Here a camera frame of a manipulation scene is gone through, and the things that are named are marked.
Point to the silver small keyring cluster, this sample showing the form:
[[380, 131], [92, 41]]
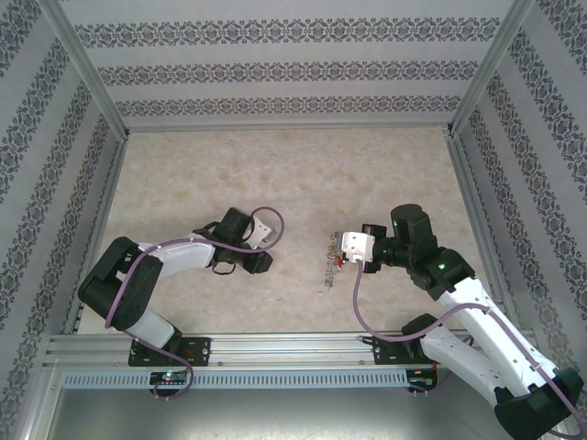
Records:
[[329, 280]]

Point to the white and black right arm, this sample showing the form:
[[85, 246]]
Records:
[[500, 348]]

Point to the small control board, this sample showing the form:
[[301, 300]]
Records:
[[419, 379], [169, 377]]

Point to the aluminium frame post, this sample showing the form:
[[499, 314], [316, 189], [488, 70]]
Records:
[[87, 73], [490, 69]]

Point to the wide aluminium mounting rail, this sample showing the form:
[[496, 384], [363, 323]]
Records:
[[289, 348]]

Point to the grey sheet metal shelf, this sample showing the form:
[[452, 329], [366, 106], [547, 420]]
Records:
[[275, 417]]

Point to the aluminium table edge rail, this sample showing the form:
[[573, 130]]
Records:
[[472, 192], [107, 192], [289, 129]]

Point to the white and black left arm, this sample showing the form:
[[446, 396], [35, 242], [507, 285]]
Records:
[[183, 254]]

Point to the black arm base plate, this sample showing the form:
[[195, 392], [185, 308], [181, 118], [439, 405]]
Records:
[[199, 350], [385, 350]]

